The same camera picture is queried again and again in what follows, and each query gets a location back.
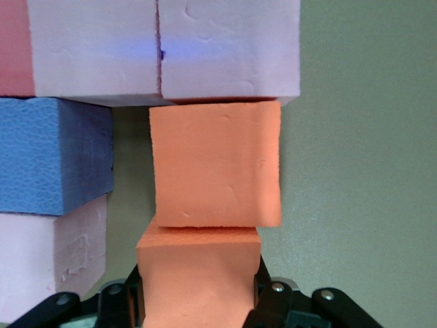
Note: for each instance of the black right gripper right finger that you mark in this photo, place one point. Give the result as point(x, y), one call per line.
point(276, 307)

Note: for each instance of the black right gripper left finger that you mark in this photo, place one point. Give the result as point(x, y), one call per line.
point(112, 307)

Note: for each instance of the orange foam cube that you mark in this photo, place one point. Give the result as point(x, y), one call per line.
point(198, 273)
point(215, 160)

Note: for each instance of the pink foam cube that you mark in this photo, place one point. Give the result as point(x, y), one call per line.
point(41, 259)
point(232, 44)
point(92, 48)

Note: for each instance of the purple foam cube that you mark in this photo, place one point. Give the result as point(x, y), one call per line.
point(44, 153)

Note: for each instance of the red foam cube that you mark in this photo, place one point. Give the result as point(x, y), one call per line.
point(15, 48)

